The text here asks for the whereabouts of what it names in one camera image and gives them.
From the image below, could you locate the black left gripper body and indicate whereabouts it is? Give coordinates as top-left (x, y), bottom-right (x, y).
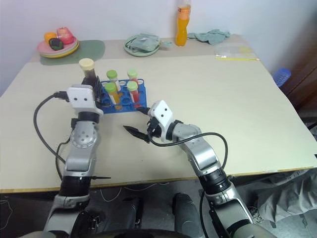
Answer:
top-left (93, 95), bottom-right (111, 108)

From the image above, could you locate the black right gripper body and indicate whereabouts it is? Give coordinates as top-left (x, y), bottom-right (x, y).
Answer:
top-left (146, 118), bottom-right (162, 138)

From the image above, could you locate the brown test tube cream cap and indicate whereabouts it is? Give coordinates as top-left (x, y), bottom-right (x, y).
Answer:
top-left (79, 58), bottom-right (98, 86)

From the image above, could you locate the yellow test tube green cap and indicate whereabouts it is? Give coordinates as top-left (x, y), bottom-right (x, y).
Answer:
top-left (104, 82), bottom-right (122, 106)

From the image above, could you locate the red test tube green cap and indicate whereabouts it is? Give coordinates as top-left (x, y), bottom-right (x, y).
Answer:
top-left (127, 81), bottom-right (141, 104)
top-left (127, 69), bottom-right (139, 85)

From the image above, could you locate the clear test tube green cap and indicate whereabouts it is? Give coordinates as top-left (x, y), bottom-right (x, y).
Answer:
top-left (106, 70), bottom-right (122, 92)

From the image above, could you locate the blue test tube rack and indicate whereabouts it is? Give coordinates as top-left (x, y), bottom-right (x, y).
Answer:
top-left (98, 78), bottom-right (151, 115)

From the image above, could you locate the green placemat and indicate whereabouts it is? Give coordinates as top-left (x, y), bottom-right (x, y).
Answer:
top-left (39, 39), bottom-right (106, 66)

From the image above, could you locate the yellow plate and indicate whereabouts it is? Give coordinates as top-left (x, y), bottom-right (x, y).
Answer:
top-left (39, 42), bottom-right (80, 59)

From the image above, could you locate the dark green fruit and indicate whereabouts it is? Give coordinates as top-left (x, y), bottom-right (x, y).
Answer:
top-left (48, 38), bottom-right (64, 50)

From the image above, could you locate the light green plate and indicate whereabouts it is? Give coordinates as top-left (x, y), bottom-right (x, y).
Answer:
top-left (123, 34), bottom-right (161, 57)

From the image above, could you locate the red apple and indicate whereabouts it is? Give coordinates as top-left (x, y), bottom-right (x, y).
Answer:
top-left (56, 26), bottom-right (75, 45)

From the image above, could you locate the pink plate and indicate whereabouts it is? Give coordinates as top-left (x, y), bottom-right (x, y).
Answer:
top-left (37, 38), bottom-right (79, 54)

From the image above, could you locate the orange fruit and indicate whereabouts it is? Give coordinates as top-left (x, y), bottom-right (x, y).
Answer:
top-left (44, 32), bottom-right (58, 43)

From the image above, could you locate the orange soda bottle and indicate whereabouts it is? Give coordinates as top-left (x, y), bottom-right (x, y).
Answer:
top-left (175, 0), bottom-right (193, 47)

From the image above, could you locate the dark rounded shape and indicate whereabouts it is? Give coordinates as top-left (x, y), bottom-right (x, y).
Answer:
top-left (172, 193), bottom-right (199, 238)

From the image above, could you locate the crumpled green cloth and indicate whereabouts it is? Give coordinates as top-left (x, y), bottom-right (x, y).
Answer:
top-left (187, 29), bottom-right (231, 45)

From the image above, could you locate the clear plastic zip bag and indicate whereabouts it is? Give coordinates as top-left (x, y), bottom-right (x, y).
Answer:
top-left (214, 43), bottom-right (260, 61)

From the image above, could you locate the blue ribbed bottle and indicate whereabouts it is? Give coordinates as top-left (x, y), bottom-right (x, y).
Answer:
top-left (273, 68), bottom-right (292, 87)

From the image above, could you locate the grey plastic sheet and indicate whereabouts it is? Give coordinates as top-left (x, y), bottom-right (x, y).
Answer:
top-left (235, 168), bottom-right (317, 238)

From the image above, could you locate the brown wooden furniture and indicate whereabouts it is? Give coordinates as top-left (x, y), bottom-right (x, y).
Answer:
top-left (284, 32), bottom-right (317, 112)

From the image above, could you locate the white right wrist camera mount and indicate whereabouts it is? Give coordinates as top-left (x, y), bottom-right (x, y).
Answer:
top-left (148, 100), bottom-right (175, 143)

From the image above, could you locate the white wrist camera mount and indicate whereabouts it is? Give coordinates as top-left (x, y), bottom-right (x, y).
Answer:
top-left (67, 84), bottom-right (104, 117)
top-left (148, 100), bottom-right (175, 143)

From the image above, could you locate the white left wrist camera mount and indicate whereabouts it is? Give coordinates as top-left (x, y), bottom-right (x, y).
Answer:
top-left (67, 84), bottom-right (104, 117)

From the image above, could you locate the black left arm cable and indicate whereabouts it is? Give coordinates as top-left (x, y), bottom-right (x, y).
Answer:
top-left (33, 91), bottom-right (71, 184)

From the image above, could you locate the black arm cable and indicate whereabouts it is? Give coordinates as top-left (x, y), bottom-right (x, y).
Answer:
top-left (149, 133), bottom-right (228, 238)
top-left (33, 91), bottom-right (71, 184)

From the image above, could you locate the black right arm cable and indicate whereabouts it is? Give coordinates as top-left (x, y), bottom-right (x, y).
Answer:
top-left (149, 133), bottom-right (228, 238)

